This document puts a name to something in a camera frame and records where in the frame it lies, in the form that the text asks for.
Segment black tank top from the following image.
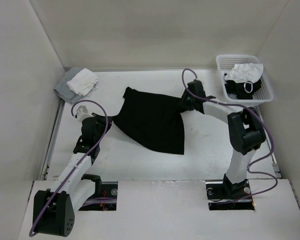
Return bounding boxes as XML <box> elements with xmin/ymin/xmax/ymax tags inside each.
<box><xmin>113</xmin><ymin>87</ymin><xmax>185</xmax><ymax>155</ymax></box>

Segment folded grey tank top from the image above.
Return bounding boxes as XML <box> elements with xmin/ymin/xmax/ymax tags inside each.
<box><xmin>54</xmin><ymin>67</ymin><xmax>83</xmax><ymax>104</ymax></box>

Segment black clothes in basket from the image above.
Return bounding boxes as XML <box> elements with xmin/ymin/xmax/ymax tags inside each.
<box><xmin>224</xmin><ymin>73</ymin><xmax>262</xmax><ymax>100</ymax></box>

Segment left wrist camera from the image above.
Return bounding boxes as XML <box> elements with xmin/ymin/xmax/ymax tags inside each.
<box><xmin>74</xmin><ymin>105</ymin><xmax>93</xmax><ymax>122</ymax></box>

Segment white tank top in basket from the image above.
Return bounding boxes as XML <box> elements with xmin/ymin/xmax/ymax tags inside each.
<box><xmin>225</xmin><ymin>63</ymin><xmax>264</xmax><ymax>83</ymax></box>

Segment folded white tank top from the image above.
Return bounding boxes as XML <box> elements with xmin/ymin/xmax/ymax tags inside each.
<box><xmin>66</xmin><ymin>68</ymin><xmax>98</xmax><ymax>97</ymax></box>

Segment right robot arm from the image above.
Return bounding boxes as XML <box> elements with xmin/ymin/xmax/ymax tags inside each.
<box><xmin>181</xmin><ymin>80</ymin><xmax>266</xmax><ymax>201</ymax></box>

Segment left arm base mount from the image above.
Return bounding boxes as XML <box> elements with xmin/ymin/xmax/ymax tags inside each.
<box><xmin>79</xmin><ymin>182</ymin><xmax>118</xmax><ymax>212</ymax></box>

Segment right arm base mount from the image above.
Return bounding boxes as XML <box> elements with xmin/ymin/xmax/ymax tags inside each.
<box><xmin>205</xmin><ymin>175</ymin><xmax>255</xmax><ymax>211</ymax></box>

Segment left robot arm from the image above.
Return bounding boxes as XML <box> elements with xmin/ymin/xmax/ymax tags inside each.
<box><xmin>29</xmin><ymin>113</ymin><xmax>112</xmax><ymax>237</ymax></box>

